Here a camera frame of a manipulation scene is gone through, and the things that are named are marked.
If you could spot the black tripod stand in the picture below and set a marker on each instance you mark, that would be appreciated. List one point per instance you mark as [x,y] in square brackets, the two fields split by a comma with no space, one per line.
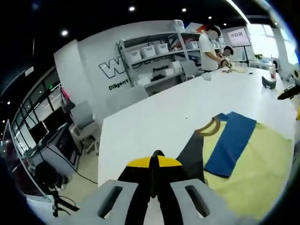
[56,201]

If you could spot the yellow blue grey garment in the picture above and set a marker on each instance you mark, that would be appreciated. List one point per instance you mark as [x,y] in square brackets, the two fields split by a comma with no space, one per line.
[253,168]

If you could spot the grey curved stand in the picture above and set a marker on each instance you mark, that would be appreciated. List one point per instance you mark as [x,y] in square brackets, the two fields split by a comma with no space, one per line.
[268,83]

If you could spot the black equipment cabinet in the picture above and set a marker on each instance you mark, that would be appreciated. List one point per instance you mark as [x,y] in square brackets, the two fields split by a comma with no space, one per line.
[66,147]

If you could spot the black office chair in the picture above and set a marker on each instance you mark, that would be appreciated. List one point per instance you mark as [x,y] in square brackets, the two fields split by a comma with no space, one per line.
[47,174]

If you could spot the black screen stand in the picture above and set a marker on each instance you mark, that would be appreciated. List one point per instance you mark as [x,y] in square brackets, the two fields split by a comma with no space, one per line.
[246,56]

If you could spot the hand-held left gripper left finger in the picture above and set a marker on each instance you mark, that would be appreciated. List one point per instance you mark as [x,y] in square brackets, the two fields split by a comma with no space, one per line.
[112,204]

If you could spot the metal shelf with bins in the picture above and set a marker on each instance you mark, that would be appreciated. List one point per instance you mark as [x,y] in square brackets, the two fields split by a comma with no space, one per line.
[147,52]

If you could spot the grey chair by rack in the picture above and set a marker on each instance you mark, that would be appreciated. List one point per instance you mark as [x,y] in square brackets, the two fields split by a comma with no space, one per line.
[191,69]

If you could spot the black computer monitor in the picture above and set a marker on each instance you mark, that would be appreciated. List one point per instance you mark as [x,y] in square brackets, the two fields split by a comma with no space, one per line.
[39,131]

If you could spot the pink clock screen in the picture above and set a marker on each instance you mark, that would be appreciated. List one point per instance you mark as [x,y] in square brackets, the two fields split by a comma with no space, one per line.
[238,37]

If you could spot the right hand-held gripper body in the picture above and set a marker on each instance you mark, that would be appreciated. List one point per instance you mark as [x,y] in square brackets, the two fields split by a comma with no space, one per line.
[297,76]

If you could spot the light grey chair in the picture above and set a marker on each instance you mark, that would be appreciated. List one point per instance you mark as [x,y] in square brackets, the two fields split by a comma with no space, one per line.
[82,114]

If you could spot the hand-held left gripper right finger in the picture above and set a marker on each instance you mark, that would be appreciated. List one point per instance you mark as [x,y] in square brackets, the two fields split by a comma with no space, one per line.
[197,204]

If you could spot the hanging grey pink bag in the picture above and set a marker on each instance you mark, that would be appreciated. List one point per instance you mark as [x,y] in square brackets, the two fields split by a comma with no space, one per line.
[68,105]

